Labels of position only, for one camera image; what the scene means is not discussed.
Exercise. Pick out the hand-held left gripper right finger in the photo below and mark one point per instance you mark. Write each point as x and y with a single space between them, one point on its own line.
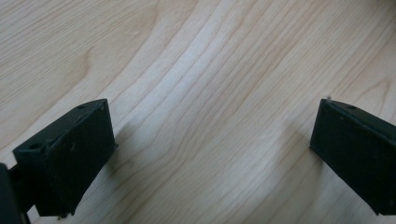
355 152

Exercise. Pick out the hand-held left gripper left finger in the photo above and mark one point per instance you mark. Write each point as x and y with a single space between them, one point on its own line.
71 158

